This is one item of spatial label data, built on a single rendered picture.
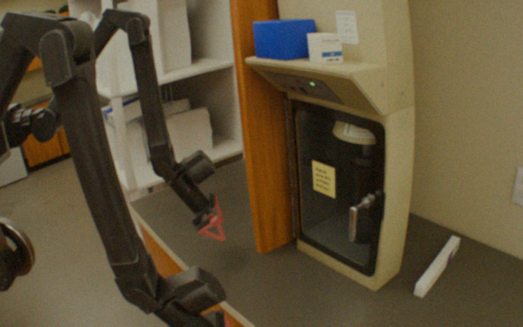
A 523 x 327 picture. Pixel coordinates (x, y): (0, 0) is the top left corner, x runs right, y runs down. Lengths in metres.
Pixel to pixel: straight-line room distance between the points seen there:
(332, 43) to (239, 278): 0.67
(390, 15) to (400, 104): 0.19
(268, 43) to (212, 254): 0.66
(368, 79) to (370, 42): 0.10
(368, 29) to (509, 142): 0.57
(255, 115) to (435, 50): 0.58
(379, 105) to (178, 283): 0.48
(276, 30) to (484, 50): 0.61
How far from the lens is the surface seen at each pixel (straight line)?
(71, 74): 0.46
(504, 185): 1.19
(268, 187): 1.11
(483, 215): 1.26
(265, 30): 0.86
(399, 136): 0.85
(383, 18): 0.77
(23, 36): 0.50
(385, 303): 1.00
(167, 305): 0.63
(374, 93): 0.75
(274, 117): 1.07
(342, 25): 0.83
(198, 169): 1.03
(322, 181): 0.99
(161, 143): 1.01
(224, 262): 1.18
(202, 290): 0.60
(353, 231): 0.89
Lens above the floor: 1.64
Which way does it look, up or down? 23 degrees down
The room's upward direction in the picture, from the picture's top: 6 degrees counter-clockwise
